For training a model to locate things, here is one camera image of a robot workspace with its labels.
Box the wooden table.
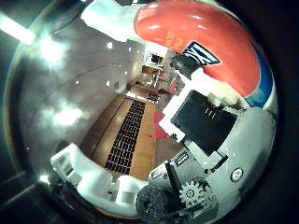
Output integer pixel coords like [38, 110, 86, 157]
[129, 83, 162, 100]

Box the orange spray bottle white trigger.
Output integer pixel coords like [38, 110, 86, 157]
[80, 0, 278, 110]

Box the red chair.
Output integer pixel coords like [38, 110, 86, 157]
[151, 111, 171, 141]

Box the black grid floor mat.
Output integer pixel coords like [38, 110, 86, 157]
[104, 99, 147, 175]

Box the long ceiling light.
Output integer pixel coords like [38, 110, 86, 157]
[0, 12, 36, 46]

